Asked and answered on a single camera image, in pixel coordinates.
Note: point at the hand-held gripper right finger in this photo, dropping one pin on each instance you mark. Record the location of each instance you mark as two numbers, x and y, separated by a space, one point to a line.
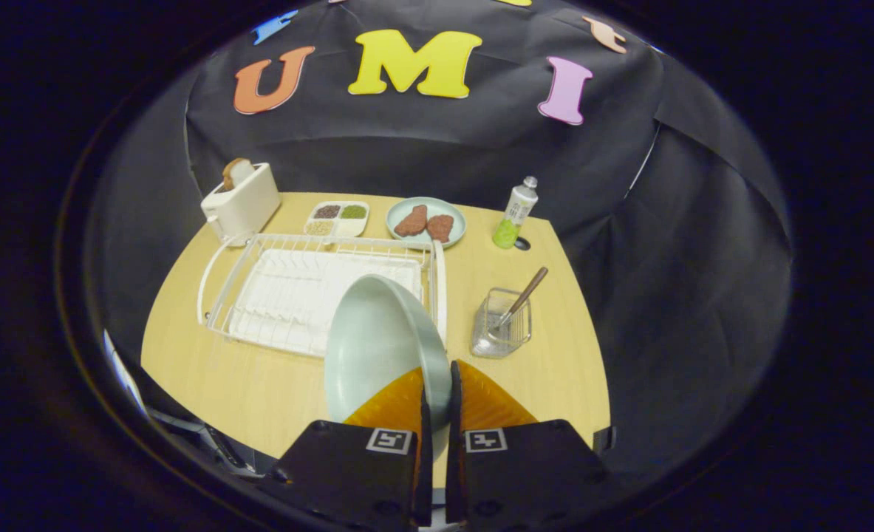
454 473

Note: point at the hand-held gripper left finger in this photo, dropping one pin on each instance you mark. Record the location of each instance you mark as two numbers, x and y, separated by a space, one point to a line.
426 480

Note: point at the white divided grain dish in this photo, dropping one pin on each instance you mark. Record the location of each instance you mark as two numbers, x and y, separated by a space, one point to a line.
348 228

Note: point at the pale green plate with meat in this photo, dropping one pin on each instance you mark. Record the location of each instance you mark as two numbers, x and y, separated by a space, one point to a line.
436 205

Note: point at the black table clamp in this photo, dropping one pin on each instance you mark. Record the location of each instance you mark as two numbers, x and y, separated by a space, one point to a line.
603 439

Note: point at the white drip tray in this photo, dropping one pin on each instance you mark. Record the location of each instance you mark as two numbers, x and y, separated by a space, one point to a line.
289 295

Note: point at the brown meat piece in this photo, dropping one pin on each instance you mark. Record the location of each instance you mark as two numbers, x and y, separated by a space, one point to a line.
440 227
411 222

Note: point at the green drink bottle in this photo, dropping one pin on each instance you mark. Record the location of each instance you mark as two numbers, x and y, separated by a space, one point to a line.
516 210

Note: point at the white object beside table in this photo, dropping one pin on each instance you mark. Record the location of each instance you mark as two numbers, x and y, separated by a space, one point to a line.
132 388

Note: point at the black backdrop cloth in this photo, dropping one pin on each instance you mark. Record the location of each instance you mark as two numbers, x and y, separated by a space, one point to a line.
407 148

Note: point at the white toaster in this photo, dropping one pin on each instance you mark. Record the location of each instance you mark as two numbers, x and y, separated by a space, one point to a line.
248 203

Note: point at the bread slice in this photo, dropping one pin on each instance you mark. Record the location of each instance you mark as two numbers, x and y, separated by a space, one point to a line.
239 174

